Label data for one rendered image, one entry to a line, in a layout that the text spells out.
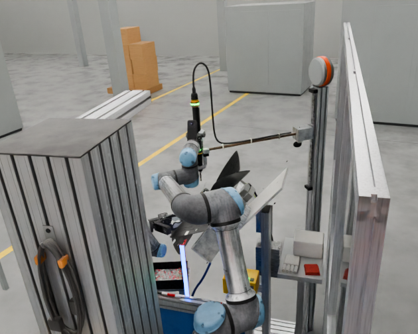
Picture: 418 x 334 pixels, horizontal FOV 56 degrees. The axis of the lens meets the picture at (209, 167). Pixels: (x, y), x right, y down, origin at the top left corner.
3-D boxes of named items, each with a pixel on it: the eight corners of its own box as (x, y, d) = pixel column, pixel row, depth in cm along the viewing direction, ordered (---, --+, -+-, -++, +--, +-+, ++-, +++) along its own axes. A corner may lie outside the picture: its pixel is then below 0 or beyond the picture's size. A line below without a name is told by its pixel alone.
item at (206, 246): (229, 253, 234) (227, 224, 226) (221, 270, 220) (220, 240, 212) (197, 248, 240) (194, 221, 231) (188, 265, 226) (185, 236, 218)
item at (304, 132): (308, 136, 230) (308, 122, 227) (314, 140, 224) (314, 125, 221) (292, 138, 228) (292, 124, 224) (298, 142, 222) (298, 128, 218)
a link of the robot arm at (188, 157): (178, 169, 176) (177, 151, 173) (183, 159, 186) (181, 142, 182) (196, 169, 175) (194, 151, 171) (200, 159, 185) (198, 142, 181)
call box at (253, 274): (259, 286, 194) (259, 269, 190) (255, 301, 185) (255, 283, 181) (228, 281, 199) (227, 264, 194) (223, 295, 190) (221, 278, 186)
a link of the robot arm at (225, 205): (223, 331, 151) (195, 192, 151) (258, 319, 156) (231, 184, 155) (233, 342, 140) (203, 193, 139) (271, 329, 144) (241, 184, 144)
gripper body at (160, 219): (168, 211, 219) (146, 216, 216) (171, 217, 211) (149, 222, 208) (169, 223, 222) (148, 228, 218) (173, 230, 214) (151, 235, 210)
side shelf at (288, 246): (324, 245, 244) (324, 241, 242) (322, 284, 212) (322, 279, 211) (284, 240, 251) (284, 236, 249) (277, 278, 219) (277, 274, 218)
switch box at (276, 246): (280, 269, 258) (281, 241, 249) (278, 278, 250) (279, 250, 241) (258, 266, 262) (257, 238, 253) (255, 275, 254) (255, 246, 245)
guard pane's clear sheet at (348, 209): (336, 160, 318) (346, 28, 276) (328, 550, 100) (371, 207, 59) (335, 160, 318) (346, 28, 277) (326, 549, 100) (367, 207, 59)
